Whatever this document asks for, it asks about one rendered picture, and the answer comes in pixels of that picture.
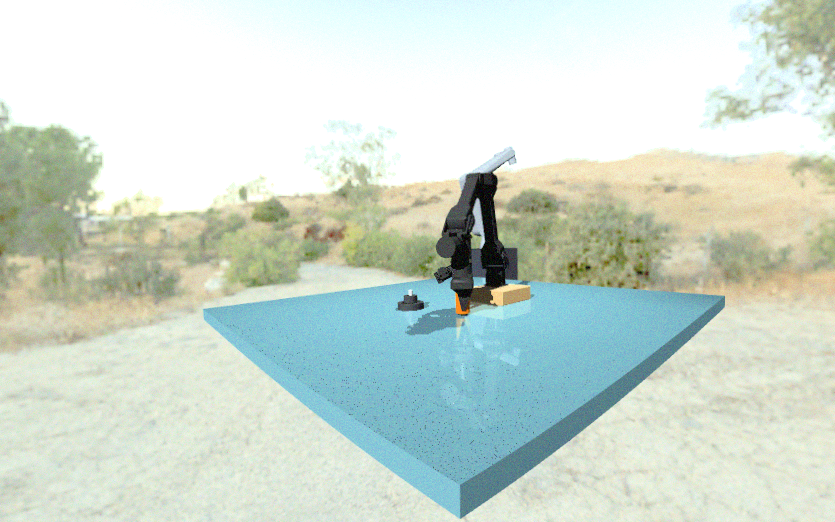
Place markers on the orange knob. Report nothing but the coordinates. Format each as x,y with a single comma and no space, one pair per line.
458,307

